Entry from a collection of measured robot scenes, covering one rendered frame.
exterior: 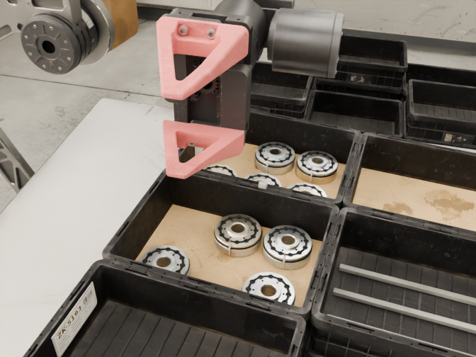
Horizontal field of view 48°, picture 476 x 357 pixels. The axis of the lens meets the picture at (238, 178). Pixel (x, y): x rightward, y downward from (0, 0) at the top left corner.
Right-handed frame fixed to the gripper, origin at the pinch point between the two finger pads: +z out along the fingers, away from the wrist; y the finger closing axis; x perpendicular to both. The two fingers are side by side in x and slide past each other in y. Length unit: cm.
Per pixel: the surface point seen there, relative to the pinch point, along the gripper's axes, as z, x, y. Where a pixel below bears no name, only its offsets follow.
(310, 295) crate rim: -33, -11, 52
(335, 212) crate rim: -55, -14, 52
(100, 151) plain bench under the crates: -93, 57, 75
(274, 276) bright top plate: -42, -4, 59
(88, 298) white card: -26, 27, 56
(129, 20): -324, 146, 130
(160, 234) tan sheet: -50, 23, 62
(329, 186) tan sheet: -76, -12, 62
